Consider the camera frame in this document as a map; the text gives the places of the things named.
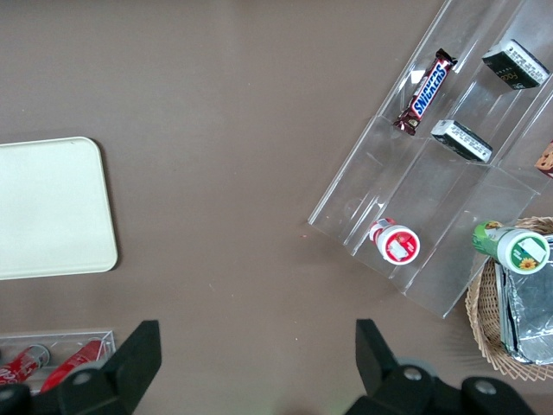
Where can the light tan wicker basket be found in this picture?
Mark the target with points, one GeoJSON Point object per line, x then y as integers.
{"type": "Point", "coordinates": [484, 320]}

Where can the silver foil package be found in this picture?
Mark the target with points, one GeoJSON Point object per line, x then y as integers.
{"type": "Point", "coordinates": [531, 311]}

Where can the brown snack packet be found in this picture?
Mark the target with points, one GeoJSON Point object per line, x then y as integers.
{"type": "Point", "coordinates": [546, 162]}

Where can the cream rectangular plastic tray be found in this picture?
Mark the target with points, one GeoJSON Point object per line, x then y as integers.
{"type": "Point", "coordinates": [52, 207]}

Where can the red Coca-Cola bottle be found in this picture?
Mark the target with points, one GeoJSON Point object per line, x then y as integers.
{"type": "Point", "coordinates": [19, 367]}
{"type": "Point", "coordinates": [73, 363]}

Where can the red capped yoghurt bottle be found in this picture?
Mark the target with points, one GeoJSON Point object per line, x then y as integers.
{"type": "Point", "coordinates": [399, 246]}

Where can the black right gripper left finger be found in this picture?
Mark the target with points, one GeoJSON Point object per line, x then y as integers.
{"type": "Point", "coordinates": [125, 372]}

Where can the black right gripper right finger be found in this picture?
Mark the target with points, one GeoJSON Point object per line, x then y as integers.
{"type": "Point", "coordinates": [380, 380]}

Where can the light blue object corner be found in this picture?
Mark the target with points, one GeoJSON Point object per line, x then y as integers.
{"type": "Point", "coordinates": [432, 194]}

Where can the Snickers chocolate bar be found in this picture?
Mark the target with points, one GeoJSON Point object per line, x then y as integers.
{"type": "Point", "coordinates": [427, 91]}

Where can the green capped drink bottle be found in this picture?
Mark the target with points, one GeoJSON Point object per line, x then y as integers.
{"type": "Point", "coordinates": [523, 253]}

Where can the clear acrylic bottle rack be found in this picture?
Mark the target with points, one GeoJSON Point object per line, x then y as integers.
{"type": "Point", "coordinates": [60, 339]}

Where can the black box with white label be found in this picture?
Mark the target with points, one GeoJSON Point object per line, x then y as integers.
{"type": "Point", "coordinates": [518, 65]}
{"type": "Point", "coordinates": [462, 140]}

